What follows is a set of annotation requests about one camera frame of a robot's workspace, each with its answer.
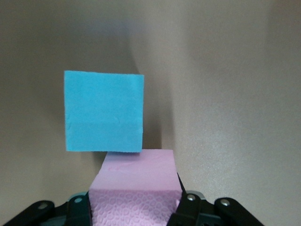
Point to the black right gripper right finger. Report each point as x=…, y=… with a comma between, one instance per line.
x=188, y=209

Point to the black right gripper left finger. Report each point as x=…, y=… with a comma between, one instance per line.
x=77, y=212

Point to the pink foam cube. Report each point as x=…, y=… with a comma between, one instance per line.
x=136, y=176

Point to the cyan foam cube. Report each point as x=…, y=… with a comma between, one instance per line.
x=103, y=110

